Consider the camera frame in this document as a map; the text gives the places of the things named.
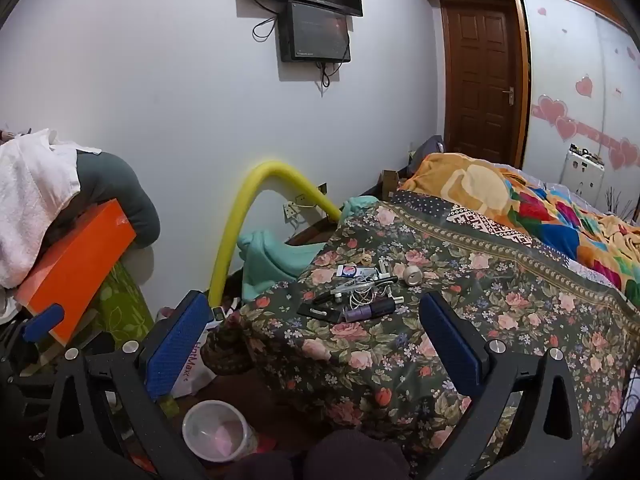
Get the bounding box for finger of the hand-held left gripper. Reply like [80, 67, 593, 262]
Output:
[21, 304, 66, 345]

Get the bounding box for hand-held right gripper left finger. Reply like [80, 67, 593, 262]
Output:
[30, 289, 216, 480]

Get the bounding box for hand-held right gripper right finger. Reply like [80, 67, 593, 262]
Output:
[418, 290, 594, 480]

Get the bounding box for white wired earphones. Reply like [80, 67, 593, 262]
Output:
[344, 269, 383, 312]

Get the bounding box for grey marker with black cap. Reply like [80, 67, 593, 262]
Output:
[313, 281, 362, 307]

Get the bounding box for white plastic bag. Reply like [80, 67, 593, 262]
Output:
[169, 317, 223, 397]

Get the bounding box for dark floral blanket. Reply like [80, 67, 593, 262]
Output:
[210, 200, 640, 467]

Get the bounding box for orange box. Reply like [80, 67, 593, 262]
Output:
[15, 198, 139, 347]

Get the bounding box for green leaf print cloth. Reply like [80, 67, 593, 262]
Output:
[75, 260, 156, 352]

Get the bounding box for purple and black cylinder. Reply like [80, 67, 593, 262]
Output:
[341, 297, 397, 324]

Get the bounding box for clear plastic cup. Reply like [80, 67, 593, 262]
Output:
[181, 400, 252, 464]

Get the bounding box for white towel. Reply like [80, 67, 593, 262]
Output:
[0, 129, 104, 291]

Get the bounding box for teal cloth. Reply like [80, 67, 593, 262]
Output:
[236, 195, 382, 304]

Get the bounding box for yellow foam tube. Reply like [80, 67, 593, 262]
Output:
[207, 160, 346, 309]

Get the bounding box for grey cushion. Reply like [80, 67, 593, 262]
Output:
[75, 151, 162, 249]

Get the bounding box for colourful orange blanket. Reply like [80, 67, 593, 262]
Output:
[399, 152, 640, 292]

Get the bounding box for small cardboard box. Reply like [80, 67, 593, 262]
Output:
[379, 170, 402, 199]

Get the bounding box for purple grey pillow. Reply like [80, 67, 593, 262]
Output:
[406, 135, 446, 177]

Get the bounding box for small white cabinet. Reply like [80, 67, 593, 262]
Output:
[559, 145, 607, 202]

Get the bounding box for dark dried twigs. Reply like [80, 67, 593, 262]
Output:
[604, 185, 632, 222]

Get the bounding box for pink heart stickers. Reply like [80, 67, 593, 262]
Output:
[530, 5, 640, 173]

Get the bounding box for brown wooden door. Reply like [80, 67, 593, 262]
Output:
[440, 0, 524, 168]

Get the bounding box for wardrobe with white sliding doors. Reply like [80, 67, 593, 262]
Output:
[515, 0, 640, 223]

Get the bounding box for wall power socket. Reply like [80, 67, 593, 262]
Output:
[282, 192, 312, 224]

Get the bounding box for black cable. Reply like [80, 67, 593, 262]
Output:
[251, 14, 279, 42]
[320, 61, 344, 92]

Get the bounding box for small black wall monitor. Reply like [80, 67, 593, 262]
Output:
[279, 0, 352, 64]

